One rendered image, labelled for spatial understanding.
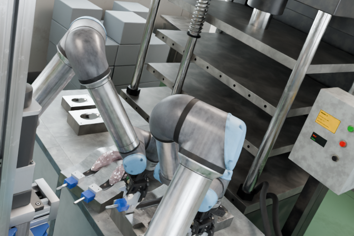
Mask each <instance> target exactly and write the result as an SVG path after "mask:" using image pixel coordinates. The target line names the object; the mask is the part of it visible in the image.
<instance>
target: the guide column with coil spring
mask: <svg viewBox="0 0 354 236"><path fill-rule="evenodd" d="M199 2H201V3H206V4H208V3H209V2H207V1H202V0H199ZM198 6H202V7H207V5H202V4H199V3H198ZM197 9H198V10H201V11H206V10H207V9H204V8H199V7H197ZM196 13H198V14H205V13H204V12H198V11H196ZM195 17H198V18H204V16H200V15H195ZM194 20H195V21H199V22H202V21H203V19H197V18H194ZM192 24H195V25H202V23H196V22H193V23H192ZM191 27H193V28H201V27H198V26H194V25H192V26H191ZM191 31H193V32H200V30H195V29H191ZM190 34H192V35H197V36H198V35H199V34H196V33H191V32H190ZM196 41H197V38H194V37H190V36H189V37H188V40H187V43H186V46H185V50H184V53H183V56H182V60H181V63H180V67H179V70H178V74H177V76H176V80H175V83H174V87H173V90H172V93H171V95H176V94H181V90H182V87H183V83H184V80H185V77H186V74H187V71H188V68H189V65H190V61H191V58H192V54H193V51H194V48H195V45H196Z"/></svg>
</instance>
